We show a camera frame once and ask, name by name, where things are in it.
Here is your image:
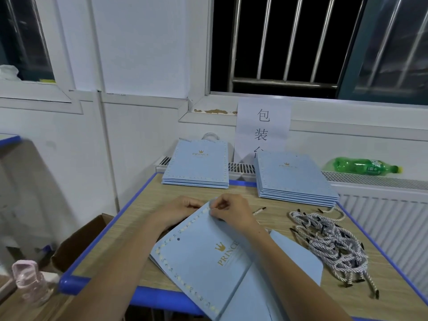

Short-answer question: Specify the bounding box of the teal framed sliding window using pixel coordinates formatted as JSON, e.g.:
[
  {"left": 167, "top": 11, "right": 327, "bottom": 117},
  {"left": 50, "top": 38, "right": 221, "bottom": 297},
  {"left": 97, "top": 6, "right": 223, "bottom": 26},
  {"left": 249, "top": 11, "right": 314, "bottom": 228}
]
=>
[{"left": 337, "top": 0, "right": 428, "bottom": 106}]

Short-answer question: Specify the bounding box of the brown cardboard box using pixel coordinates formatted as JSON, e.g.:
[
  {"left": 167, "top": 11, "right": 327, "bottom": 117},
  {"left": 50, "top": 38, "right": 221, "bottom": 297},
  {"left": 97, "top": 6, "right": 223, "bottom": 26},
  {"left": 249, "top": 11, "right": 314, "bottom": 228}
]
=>
[{"left": 52, "top": 212, "right": 115, "bottom": 273}]

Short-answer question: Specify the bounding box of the person's left hand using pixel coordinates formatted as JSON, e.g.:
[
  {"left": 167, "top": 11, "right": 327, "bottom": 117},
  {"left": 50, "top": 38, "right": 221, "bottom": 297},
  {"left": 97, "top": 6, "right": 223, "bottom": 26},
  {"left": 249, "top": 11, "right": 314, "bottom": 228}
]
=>
[{"left": 150, "top": 196, "right": 205, "bottom": 231}]

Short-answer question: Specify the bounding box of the pink water bottle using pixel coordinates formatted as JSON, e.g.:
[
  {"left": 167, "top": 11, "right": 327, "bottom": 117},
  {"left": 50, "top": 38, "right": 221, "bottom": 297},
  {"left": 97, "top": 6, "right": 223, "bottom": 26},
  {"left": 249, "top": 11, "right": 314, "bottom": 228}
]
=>
[{"left": 12, "top": 259, "right": 51, "bottom": 305}]

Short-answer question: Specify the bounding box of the person's left forearm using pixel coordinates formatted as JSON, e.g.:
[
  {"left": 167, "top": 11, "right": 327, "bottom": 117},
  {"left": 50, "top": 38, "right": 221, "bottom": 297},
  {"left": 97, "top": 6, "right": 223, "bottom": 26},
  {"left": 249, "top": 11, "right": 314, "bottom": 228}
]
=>
[{"left": 60, "top": 220, "right": 175, "bottom": 321}]

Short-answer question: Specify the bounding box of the person's right forearm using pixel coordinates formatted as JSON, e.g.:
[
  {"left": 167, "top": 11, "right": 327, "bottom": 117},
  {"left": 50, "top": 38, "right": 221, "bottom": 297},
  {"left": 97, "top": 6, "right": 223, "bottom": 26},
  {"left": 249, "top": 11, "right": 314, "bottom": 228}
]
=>
[{"left": 244, "top": 227, "right": 352, "bottom": 321}]

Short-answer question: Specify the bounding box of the stack of finished bags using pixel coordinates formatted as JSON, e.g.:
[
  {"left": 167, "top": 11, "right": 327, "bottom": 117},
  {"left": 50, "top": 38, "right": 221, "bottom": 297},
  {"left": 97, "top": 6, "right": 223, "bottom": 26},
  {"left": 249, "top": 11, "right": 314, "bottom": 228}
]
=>
[
  {"left": 164, "top": 138, "right": 230, "bottom": 183},
  {"left": 150, "top": 202, "right": 325, "bottom": 321}
]

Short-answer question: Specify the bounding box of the grey metal desk blue edge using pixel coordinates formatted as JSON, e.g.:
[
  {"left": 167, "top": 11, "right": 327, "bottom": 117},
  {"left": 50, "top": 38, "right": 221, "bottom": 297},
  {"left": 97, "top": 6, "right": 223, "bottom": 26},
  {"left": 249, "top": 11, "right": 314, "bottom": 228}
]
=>
[{"left": 0, "top": 133, "right": 58, "bottom": 265}]

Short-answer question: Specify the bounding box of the pile of white twisted ropes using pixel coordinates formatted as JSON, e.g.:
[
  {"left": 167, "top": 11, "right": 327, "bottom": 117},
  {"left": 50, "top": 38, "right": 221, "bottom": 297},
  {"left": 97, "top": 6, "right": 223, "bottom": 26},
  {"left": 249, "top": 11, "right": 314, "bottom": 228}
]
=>
[{"left": 288, "top": 207, "right": 381, "bottom": 298}]

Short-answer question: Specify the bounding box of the green plastic bottle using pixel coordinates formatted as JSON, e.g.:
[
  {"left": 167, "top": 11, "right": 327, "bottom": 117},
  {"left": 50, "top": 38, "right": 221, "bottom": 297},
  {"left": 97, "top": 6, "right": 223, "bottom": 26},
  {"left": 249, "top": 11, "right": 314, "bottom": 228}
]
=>
[{"left": 333, "top": 156, "right": 403, "bottom": 177}]

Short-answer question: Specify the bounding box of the white framed window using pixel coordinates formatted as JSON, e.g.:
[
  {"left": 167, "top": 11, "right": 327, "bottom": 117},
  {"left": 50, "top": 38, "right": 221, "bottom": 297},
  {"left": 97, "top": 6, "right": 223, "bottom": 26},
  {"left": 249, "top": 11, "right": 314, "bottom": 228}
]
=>
[{"left": 0, "top": 0, "right": 84, "bottom": 114}]

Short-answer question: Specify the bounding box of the metal window grille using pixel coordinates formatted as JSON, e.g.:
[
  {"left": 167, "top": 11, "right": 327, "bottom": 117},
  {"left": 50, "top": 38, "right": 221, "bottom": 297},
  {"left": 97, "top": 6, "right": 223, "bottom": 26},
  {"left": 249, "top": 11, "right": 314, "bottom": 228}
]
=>
[{"left": 210, "top": 0, "right": 365, "bottom": 98}]

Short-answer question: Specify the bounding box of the person's right hand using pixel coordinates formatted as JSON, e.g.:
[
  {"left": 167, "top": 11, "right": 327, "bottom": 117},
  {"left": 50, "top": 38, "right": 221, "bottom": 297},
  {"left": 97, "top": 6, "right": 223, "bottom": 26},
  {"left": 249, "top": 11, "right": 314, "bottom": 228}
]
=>
[{"left": 209, "top": 193, "right": 262, "bottom": 239}]

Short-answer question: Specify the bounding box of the white radiator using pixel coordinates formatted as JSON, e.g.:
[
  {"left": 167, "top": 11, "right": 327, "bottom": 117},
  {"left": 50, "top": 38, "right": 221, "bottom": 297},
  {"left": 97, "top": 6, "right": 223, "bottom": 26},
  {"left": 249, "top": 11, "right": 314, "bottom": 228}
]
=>
[{"left": 157, "top": 156, "right": 428, "bottom": 295}]

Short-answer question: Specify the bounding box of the stack of blue paper bags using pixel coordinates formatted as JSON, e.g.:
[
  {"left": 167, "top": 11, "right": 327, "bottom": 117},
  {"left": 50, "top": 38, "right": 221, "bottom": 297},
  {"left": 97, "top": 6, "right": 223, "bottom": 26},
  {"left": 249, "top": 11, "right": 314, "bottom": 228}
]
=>
[{"left": 255, "top": 151, "right": 341, "bottom": 209}]

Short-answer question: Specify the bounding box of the white paper sign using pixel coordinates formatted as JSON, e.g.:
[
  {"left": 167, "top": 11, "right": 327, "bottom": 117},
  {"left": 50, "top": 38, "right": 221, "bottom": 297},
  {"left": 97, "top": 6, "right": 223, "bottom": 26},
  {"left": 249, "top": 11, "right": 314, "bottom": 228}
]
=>
[{"left": 234, "top": 97, "right": 292, "bottom": 161}]

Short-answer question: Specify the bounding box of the small white container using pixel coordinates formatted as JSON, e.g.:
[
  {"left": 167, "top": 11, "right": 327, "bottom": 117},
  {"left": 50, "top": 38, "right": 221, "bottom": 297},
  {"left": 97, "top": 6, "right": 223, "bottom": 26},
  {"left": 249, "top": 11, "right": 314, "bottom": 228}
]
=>
[{"left": 0, "top": 65, "right": 20, "bottom": 82}]

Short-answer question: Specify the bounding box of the blue-edged wooden desk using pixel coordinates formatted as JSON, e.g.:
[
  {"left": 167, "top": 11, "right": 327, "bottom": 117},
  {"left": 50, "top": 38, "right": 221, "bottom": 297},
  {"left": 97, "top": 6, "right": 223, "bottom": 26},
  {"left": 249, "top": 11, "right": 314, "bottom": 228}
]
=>
[{"left": 59, "top": 172, "right": 428, "bottom": 321}]

